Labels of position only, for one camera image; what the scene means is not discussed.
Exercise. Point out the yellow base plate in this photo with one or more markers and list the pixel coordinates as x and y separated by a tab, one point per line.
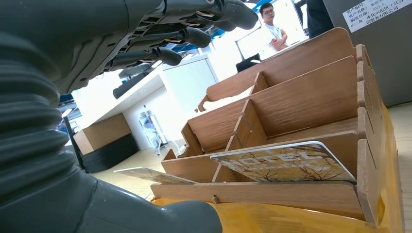
273	222

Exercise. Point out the white tissue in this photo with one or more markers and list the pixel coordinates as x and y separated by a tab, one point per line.
222	101

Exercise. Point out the wooden desk organizer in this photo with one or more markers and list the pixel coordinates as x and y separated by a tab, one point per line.
305	96

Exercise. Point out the white cabinet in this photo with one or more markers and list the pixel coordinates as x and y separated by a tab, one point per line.
190	83

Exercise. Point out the person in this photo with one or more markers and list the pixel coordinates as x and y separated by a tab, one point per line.
318	19
273	32

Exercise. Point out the hotel key card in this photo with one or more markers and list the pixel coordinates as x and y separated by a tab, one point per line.
154	175
283	164

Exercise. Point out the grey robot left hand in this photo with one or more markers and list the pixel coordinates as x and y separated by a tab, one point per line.
80	32

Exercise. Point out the brown box with black base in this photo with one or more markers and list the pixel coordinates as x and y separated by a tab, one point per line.
103	132

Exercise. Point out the grey laptop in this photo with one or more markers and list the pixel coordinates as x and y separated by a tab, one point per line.
392	64

